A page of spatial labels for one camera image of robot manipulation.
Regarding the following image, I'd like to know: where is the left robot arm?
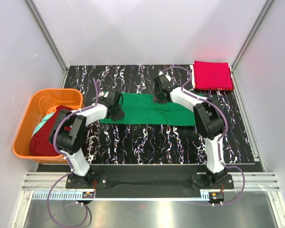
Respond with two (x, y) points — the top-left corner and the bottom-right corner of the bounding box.
(48, 91), (125, 188)

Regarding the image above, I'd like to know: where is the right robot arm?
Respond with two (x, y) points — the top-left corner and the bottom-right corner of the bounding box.
(154, 74), (228, 188)

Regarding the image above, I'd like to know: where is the black marbled table mat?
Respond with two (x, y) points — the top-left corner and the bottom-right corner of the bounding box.
(64, 65), (262, 172)

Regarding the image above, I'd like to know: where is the folded red t shirt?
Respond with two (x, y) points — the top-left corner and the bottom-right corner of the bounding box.
(193, 60), (234, 91)

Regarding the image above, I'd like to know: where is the mint green t shirt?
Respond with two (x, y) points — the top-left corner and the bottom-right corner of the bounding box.
(32, 112), (54, 135)

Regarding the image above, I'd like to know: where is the orange plastic bin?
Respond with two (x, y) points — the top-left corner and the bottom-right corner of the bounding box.
(12, 88), (84, 164)

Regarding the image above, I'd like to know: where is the dark red t shirt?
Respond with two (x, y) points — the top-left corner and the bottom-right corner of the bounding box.
(29, 105), (72, 157)

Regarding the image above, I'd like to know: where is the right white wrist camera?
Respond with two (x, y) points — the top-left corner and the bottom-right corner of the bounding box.
(159, 74), (173, 82)

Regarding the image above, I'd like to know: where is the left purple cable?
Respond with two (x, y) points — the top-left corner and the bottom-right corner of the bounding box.
(46, 77), (103, 227)

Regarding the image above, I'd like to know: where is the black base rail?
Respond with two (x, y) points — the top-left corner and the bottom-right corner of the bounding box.
(66, 164), (234, 200)

